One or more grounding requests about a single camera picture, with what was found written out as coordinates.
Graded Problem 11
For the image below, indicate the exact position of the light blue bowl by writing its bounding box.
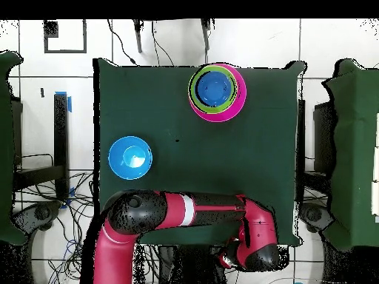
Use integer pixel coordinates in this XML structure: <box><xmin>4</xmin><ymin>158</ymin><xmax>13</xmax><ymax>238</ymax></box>
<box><xmin>107</xmin><ymin>135</ymin><xmax>153</xmax><ymax>180</ymax></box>

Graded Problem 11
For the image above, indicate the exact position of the large pink bowl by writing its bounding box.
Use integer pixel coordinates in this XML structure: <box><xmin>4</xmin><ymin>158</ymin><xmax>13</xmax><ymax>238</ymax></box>
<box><xmin>187</xmin><ymin>62</ymin><xmax>247</xmax><ymax>123</ymax></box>

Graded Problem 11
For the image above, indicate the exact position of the green bowl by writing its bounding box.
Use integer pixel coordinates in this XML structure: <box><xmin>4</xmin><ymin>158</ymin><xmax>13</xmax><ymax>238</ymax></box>
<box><xmin>189</xmin><ymin>64</ymin><xmax>238</xmax><ymax>115</ymax></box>

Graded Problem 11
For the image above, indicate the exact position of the small dark blue bowl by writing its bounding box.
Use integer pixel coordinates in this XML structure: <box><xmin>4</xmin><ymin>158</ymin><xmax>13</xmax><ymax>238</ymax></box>
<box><xmin>195</xmin><ymin>70</ymin><xmax>233</xmax><ymax>107</ymax></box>

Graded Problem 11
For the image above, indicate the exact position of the dark green table cloth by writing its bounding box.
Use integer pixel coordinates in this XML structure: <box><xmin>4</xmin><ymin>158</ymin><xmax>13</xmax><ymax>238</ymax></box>
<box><xmin>321</xmin><ymin>58</ymin><xmax>379</xmax><ymax>252</ymax></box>
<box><xmin>93</xmin><ymin>58</ymin><xmax>306</xmax><ymax>248</ymax></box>
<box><xmin>0</xmin><ymin>50</ymin><xmax>28</xmax><ymax>246</ymax></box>

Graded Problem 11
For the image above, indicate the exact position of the black metal stand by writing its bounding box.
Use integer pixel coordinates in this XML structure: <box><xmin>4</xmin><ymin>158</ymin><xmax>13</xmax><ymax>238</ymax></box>
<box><xmin>14</xmin><ymin>92</ymin><xmax>70</xmax><ymax>200</ymax></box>

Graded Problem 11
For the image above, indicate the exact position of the black stand leg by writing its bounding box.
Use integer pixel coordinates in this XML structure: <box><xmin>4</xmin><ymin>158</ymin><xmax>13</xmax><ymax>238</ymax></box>
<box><xmin>132</xmin><ymin>19</ymin><xmax>144</xmax><ymax>54</ymax></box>
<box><xmin>200</xmin><ymin>19</ymin><xmax>212</xmax><ymax>52</ymax></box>

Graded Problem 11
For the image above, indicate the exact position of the bundle of cables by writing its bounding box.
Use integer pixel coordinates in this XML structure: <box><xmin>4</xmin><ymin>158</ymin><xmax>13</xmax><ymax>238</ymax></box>
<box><xmin>14</xmin><ymin>155</ymin><xmax>98</xmax><ymax>284</ymax></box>

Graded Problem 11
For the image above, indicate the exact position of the black cable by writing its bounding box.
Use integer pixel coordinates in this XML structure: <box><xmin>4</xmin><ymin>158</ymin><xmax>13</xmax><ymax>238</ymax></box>
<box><xmin>107</xmin><ymin>19</ymin><xmax>138</xmax><ymax>66</ymax></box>

